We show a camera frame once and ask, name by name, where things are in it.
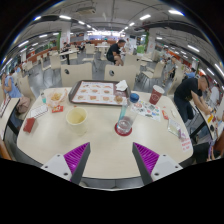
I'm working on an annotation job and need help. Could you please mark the red sauce packet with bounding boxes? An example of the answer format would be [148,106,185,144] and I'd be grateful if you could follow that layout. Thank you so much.
[51,104,65,114]

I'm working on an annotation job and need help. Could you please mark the ceiling air conditioner unit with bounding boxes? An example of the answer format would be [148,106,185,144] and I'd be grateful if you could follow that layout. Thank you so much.
[75,6,97,15]

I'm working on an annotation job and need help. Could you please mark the food wrapper bag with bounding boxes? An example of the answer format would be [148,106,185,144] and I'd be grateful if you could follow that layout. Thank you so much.
[44,88,69,108]

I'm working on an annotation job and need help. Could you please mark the person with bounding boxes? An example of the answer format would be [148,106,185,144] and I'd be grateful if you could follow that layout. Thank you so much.
[1,69,24,99]
[206,113,224,163]
[106,38,127,66]
[173,74,214,123]

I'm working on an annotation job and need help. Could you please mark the ceiling lights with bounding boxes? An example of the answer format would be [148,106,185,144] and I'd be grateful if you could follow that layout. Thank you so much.
[6,8,224,76]

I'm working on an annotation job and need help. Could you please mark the beige chair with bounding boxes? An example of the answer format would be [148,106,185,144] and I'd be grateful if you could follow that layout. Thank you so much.
[60,62,94,88]
[103,63,138,91]

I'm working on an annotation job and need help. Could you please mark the cream paper cup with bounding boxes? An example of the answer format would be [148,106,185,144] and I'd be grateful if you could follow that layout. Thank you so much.
[65,106,89,135]

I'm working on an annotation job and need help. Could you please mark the small red packet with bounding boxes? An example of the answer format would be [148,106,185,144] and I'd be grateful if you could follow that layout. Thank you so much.
[161,109,170,121]

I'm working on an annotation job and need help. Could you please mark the clear blue-capped water bottle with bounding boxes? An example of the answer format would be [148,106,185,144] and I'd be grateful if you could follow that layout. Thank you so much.
[115,92,140,135]

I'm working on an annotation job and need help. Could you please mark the crumpled white napkin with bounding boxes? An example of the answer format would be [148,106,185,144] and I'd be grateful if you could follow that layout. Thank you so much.
[114,79,129,92]

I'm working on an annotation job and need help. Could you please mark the white paper receipt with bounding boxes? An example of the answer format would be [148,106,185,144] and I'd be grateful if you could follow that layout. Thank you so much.
[29,103,49,119]

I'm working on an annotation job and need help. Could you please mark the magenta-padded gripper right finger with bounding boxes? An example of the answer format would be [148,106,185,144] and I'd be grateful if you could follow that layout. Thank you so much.
[131,142,184,186]

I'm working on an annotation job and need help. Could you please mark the neighbouring beige table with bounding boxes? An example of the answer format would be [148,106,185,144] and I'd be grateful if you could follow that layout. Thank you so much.
[191,99,221,141]
[0,97,22,141]

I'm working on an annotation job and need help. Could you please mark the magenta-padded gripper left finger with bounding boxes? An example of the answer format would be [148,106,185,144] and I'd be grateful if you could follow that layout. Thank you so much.
[40,142,92,186]

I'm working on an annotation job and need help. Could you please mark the red paper cup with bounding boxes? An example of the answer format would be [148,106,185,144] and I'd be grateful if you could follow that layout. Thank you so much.
[148,84,166,106]

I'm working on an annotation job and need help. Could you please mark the brown food tray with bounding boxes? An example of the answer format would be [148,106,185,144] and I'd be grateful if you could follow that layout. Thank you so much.
[68,79,132,106]

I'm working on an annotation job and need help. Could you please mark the printed sticker sheet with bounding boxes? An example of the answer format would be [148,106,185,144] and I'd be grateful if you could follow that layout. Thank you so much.
[131,99,162,123]

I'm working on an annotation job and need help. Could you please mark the red wallet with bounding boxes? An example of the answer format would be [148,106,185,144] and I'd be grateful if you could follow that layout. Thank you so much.
[22,116,37,134]

